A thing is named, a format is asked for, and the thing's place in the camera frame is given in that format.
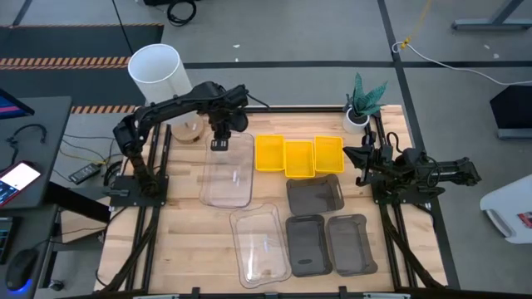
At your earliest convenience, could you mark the white lamp with wooden base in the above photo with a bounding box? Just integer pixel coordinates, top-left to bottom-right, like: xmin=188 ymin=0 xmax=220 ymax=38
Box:
xmin=127 ymin=43 xmax=205 ymax=145

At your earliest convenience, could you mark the black box on floor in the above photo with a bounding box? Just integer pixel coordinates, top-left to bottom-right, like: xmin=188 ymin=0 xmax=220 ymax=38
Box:
xmin=489 ymin=85 xmax=532 ymax=140

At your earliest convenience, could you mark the black aluminium table frame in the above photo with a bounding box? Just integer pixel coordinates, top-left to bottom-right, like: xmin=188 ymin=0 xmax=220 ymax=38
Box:
xmin=99 ymin=104 xmax=462 ymax=299

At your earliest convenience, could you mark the black hazard-striped floor mat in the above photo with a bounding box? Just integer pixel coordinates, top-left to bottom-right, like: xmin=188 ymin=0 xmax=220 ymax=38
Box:
xmin=0 ymin=23 xmax=165 ymax=115

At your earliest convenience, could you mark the black keyboard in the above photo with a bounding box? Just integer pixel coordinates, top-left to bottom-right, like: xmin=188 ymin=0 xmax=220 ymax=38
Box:
xmin=0 ymin=215 xmax=16 ymax=265

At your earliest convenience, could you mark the grey table leg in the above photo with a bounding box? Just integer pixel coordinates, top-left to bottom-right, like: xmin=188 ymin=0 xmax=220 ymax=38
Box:
xmin=451 ymin=0 xmax=532 ymax=31

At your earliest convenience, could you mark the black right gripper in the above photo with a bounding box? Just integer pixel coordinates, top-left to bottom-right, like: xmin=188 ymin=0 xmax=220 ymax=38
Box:
xmin=342 ymin=143 xmax=394 ymax=187

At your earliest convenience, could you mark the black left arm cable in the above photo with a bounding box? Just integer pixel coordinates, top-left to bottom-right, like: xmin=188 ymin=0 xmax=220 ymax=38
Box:
xmin=245 ymin=93 xmax=271 ymax=110

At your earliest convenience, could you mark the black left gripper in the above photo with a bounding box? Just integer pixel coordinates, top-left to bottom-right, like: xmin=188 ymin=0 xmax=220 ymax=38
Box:
xmin=207 ymin=108 xmax=250 ymax=151

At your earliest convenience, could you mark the smartphone with lit screen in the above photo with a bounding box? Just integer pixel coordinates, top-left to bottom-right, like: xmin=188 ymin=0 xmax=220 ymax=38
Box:
xmin=0 ymin=160 xmax=42 ymax=208

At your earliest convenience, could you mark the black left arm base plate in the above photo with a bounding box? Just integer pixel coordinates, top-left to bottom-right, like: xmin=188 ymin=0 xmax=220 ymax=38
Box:
xmin=109 ymin=174 xmax=170 ymax=208

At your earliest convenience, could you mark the black power adapter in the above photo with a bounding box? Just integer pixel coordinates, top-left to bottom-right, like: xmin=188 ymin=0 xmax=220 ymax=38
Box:
xmin=68 ymin=162 xmax=102 ymax=185

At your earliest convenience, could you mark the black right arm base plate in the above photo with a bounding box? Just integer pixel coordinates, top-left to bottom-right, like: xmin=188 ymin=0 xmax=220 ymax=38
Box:
xmin=372 ymin=182 xmax=437 ymax=205

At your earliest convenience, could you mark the clear plastic bin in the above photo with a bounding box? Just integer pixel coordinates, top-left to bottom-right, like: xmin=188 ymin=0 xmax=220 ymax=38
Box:
xmin=229 ymin=202 xmax=293 ymax=290
xmin=199 ymin=131 xmax=255 ymax=209

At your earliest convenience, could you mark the black cable on desk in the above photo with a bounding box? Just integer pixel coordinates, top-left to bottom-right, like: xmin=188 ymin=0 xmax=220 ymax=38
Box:
xmin=6 ymin=123 xmax=47 ymax=167

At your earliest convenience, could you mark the computer monitor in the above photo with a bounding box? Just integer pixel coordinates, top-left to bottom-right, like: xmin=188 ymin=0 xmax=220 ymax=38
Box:
xmin=0 ymin=87 xmax=36 ymax=120

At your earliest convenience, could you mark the coiled black cable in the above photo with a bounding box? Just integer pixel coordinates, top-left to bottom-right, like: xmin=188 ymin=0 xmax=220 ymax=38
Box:
xmin=165 ymin=0 xmax=199 ymax=27

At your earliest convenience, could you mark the smoky grey plastic bin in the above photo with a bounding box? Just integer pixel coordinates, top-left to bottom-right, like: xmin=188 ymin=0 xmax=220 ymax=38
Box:
xmin=284 ymin=213 xmax=334 ymax=278
xmin=324 ymin=213 xmax=379 ymax=277
xmin=285 ymin=173 xmax=346 ymax=218

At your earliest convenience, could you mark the white floor cable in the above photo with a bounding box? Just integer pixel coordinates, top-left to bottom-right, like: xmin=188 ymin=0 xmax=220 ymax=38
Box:
xmin=391 ymin=40 xmax=532 ymax=86

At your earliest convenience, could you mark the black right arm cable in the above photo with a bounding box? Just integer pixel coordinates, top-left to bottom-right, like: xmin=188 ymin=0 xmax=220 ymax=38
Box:
xmin=385 ymin=130 xmax=403 ymax=155

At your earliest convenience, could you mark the yellow floor cable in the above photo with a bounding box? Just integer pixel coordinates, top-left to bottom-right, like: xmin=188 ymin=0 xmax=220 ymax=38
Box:
xmin=401 ymin=0 xmax=433 ymax=49

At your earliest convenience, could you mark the black desk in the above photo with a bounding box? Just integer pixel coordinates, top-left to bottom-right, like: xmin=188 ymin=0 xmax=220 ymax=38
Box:
xmin=0 ymin=96 xmax=111 ymax=299

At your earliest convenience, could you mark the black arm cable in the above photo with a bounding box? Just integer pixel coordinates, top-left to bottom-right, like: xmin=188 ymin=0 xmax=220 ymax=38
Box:
xmin=385 ymin=130 xmax=403 ymax=155
xmin=245 ymin=93 xmax=271 ymax=110

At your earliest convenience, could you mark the green plant in white pot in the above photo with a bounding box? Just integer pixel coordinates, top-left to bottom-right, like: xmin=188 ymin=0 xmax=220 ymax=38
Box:
xmin=342 ymin=72 xmax=390 ymax=135

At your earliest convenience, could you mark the black computer mouse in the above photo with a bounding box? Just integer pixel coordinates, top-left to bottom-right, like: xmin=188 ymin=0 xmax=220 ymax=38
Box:
xmin=4 ymin=248 xmax=40 ymax=292

